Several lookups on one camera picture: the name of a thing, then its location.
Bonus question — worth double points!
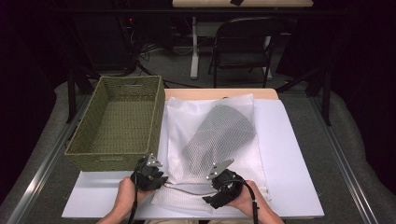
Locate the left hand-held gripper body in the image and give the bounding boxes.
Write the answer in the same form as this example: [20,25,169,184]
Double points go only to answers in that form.
[130,152,164,191]

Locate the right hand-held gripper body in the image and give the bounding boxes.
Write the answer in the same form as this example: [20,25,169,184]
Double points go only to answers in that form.
[205,159,248,200]

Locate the black cloth garment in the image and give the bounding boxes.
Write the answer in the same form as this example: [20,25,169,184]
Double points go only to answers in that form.
[183,104,258,175]

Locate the green woven basket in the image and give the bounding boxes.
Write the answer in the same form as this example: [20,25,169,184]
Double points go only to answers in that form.
[64,75,166,173]

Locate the white mesh laundry bag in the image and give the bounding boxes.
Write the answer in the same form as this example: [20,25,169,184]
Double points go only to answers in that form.
[150,92,272,214]

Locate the person's left hand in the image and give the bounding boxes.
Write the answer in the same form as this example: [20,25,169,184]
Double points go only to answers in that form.
[114,176,155,217]

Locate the person's right hand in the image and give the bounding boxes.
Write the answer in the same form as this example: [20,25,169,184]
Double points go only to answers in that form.
[226,180,273,217]

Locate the angled black metal stand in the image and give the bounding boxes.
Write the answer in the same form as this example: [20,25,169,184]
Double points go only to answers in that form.
[275,66,332,127]

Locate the black folding chair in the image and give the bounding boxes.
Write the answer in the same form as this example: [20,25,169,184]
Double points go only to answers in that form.
[207,17,284,89]

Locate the wooden desk with white legs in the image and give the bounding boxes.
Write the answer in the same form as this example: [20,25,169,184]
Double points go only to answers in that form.
[172,0,314,80]

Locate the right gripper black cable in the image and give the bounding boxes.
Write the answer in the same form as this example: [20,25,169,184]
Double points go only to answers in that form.
[222,178,260,224]

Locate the black floor cables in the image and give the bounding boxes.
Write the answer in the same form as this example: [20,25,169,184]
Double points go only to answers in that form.
[118,15,200,90]

